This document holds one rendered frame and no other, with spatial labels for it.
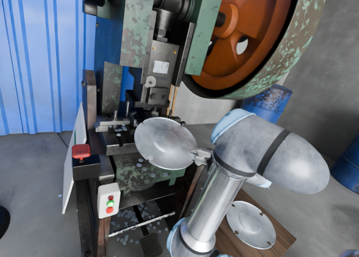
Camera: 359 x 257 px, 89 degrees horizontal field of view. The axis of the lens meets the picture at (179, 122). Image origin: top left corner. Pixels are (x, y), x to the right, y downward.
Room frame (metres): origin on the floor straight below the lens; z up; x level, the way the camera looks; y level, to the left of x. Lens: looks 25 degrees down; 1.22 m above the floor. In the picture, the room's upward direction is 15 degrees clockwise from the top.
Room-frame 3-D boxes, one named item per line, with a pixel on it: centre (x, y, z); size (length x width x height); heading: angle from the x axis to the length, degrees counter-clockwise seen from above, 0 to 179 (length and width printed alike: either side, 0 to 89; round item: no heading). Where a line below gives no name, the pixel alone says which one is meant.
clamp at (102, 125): (0.81, 0.33, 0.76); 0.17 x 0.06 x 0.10; 126
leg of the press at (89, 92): (0.86, 0.49, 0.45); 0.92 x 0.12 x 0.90; 36
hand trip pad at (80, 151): (0.53, 0.33, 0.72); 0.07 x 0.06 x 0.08; 36
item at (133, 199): (0.91, 0.20, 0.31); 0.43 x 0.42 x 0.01; 126
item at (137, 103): (0.91, 0.20, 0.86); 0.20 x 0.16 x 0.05; 126
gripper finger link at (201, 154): (0.66, -0.12, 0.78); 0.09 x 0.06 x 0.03; 88
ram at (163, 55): (0.87, 0.17, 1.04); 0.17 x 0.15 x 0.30; 36
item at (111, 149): (0.91, 0.20, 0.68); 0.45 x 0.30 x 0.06; 126
